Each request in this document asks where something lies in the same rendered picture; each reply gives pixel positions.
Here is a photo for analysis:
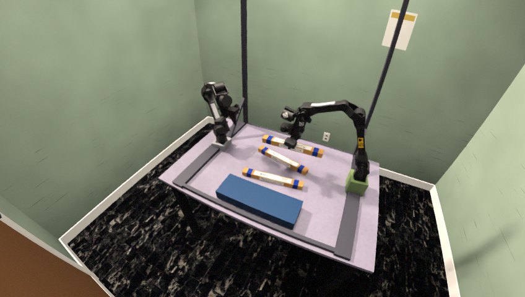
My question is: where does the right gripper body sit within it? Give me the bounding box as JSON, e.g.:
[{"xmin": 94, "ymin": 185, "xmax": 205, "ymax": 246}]
[{"xmin": 214, "ymin": 106, "xmax": 228, "ymax": 126}]

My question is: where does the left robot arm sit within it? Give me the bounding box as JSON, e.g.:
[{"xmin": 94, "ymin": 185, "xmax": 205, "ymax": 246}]
[{"xmin": 280, "ymin": 100, "xmax": 370, "ymax": 182}]

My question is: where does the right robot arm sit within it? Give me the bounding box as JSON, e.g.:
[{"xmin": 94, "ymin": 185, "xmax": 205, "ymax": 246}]
[{"xmin": 201, "ymin": 81, "xmax": 240, "ymax": 144}]

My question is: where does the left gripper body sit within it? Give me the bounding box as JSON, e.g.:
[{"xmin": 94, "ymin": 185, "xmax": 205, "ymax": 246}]
[{"xmin": 284, "ymin": 124, "xmax": 305, "ymax": 149}]

